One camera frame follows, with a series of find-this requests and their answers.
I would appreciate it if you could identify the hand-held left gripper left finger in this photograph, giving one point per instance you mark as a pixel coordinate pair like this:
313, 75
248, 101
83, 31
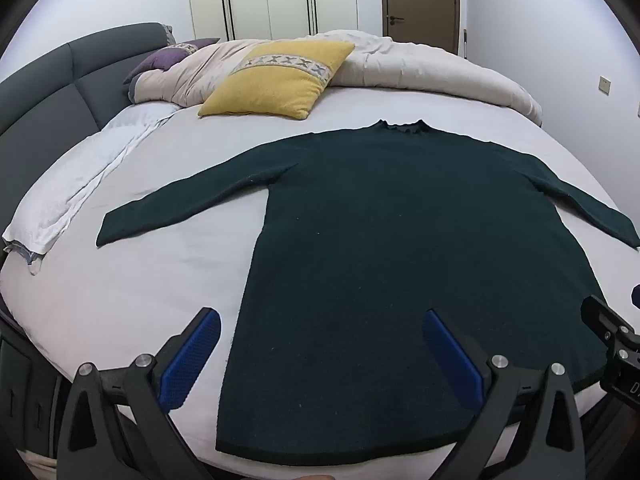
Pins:
192, 355

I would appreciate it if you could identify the brown door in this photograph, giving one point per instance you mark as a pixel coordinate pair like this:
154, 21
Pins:
425, 0

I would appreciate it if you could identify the white folded sheet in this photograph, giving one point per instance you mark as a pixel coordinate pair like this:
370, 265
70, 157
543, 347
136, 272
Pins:
80, 175

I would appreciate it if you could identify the dark green knit sweater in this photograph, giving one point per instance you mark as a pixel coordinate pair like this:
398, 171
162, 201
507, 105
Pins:
400, 240

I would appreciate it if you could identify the wall switch plate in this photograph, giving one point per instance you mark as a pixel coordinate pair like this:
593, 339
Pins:
605, 85

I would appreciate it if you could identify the grey upholstered headboard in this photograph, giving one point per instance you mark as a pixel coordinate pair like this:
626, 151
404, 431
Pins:
50, 90

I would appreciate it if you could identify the beige duvet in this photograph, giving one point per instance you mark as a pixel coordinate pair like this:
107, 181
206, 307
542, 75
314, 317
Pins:
430, 67

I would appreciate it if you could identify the bed with white sheet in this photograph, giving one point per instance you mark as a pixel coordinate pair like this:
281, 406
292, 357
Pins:
150, 270

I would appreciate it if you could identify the purple cushion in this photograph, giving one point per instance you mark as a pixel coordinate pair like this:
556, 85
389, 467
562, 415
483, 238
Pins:
160, 57

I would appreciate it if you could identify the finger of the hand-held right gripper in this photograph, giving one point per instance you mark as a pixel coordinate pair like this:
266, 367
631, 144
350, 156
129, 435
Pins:
600, 315

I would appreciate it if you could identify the yellow cushion with patterned band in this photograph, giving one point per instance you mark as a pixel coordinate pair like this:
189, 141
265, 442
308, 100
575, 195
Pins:
270, 77

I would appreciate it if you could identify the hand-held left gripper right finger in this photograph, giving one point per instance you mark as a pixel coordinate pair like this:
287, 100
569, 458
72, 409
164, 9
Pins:
452, 360

